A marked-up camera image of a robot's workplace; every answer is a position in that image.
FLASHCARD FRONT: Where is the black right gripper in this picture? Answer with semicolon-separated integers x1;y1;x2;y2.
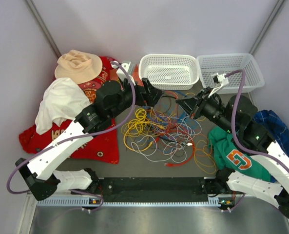
175;86;236;134

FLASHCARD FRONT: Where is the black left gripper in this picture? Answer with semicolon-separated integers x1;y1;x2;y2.
109;77;164;119

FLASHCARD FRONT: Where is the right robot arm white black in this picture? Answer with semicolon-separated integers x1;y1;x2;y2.
176;88;289;219

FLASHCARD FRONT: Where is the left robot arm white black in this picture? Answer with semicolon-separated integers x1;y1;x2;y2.
16;78;164;201

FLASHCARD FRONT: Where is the white oval perforated basket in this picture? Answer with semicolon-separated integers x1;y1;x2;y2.
138;54;200;91

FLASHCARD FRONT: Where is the white rectangular mesh basket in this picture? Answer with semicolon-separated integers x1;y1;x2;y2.
196;53;265;93

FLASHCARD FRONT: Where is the orange square box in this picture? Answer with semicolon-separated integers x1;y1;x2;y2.
110;66;141;84

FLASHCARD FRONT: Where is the green shirt orange logo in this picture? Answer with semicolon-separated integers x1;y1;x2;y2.
208;126;276;182

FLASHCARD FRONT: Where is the red patterned cloth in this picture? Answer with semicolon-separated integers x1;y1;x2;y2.
19;57;119;164

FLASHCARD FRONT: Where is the beige bucket hat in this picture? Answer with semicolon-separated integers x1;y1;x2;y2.
54;50;103;84

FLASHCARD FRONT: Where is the white t-shirt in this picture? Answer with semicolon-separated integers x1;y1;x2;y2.
35;78;92;135

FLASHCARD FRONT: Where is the blue plaid cloth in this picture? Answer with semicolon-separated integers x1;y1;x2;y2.
253;110;289;157

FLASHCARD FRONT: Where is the thick blue ethernet cable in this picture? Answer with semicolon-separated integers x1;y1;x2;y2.
163;90;193;98

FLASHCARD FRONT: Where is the bright yellow cable coil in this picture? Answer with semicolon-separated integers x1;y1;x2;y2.
134;108;149;121

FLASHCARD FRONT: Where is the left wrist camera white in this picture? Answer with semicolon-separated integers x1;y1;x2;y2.
114;61;136;85

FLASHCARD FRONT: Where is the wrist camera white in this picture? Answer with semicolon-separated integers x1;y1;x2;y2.
208;71;229;98
114;61;136;85

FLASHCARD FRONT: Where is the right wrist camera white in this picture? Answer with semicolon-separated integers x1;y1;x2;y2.
208;71;229;98

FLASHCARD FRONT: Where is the white thin cable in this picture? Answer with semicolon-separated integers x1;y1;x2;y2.
131;141;191;164

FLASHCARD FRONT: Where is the orange yellow thin wire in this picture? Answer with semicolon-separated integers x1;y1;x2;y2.
194;138;218;175

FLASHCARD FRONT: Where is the red ethernet cable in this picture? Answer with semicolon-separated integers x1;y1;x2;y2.
164;141;196;168

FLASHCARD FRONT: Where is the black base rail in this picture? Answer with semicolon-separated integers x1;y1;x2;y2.
84;177;232;203

